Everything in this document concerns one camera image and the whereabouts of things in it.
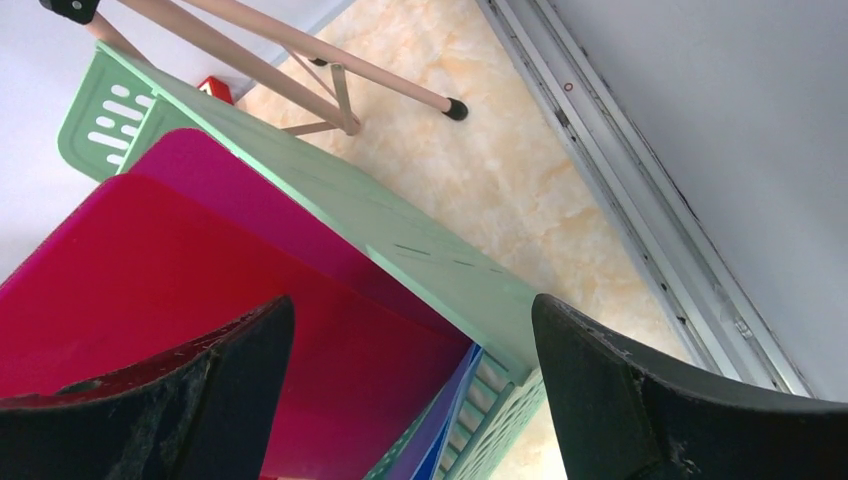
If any blue file folder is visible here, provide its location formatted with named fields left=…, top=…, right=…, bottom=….
left=383, top=343, right=483, bottom=480

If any red grid pen holder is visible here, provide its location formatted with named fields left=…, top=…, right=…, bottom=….
left=198, top=76, right=234, bottom=105

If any pink music stand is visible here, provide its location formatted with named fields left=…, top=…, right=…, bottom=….
left=38, top=0, right=470, bottom=138

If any red plastic folder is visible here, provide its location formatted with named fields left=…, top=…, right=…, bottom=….
left=1, top=129, right=472, bottom=479

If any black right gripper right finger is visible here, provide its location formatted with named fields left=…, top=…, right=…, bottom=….
left=531, top=294, right=847, bottom=479

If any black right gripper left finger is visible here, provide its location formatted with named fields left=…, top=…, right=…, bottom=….
left=1, top=296, right=295, bottom=479

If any green plastic file rack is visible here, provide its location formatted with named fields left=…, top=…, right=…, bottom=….
left=57, top=43, right=545, bottom=479

